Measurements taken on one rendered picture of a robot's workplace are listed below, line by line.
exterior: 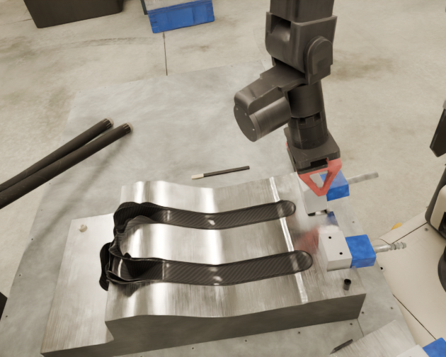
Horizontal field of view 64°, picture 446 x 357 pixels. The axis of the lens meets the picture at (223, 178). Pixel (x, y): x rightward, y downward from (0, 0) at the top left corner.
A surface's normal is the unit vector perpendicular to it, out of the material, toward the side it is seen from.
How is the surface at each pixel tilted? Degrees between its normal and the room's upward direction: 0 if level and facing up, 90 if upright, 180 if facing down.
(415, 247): 0
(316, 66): 87
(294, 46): 82
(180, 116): 0
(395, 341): 0
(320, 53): 87
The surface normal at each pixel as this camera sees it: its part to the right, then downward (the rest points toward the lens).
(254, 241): -0.19, -0.68
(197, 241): 0.32, -0.69
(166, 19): 0.17, 0.70
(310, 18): 0.44, 0.56
